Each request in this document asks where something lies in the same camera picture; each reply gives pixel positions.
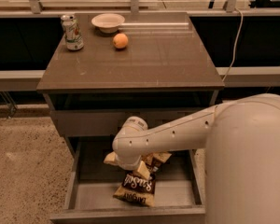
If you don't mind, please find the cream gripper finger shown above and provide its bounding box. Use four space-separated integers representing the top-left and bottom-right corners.
133 161 150 180
104 152 118 166

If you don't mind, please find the white bowl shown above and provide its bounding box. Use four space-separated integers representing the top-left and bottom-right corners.
91 13 125 34

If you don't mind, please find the open grey middle drawer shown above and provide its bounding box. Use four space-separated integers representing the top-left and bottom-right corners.
50 136 205 224

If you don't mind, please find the grey drawer cabinet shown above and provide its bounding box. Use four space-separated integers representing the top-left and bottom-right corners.
35 11 226 224

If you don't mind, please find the grey top drawer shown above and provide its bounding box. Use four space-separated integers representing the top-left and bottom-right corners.
50 108 202 137

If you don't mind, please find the brown chip bag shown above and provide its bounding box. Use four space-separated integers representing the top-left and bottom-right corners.
113 152 172 207

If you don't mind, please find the white cable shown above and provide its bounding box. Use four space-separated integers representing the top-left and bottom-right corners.
221 7 245 82

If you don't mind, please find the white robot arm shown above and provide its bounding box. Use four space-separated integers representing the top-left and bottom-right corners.
105 93 280 224

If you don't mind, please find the orange fruit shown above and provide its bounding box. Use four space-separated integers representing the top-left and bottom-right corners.
113 34 129 49

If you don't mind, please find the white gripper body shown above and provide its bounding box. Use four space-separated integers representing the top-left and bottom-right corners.
116 154 141 171

